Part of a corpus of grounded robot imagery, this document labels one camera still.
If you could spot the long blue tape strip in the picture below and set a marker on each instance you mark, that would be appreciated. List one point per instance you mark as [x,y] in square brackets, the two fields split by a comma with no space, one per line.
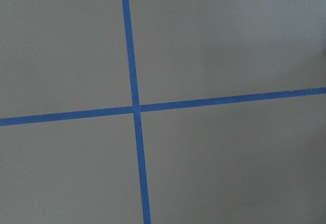
[136,110]

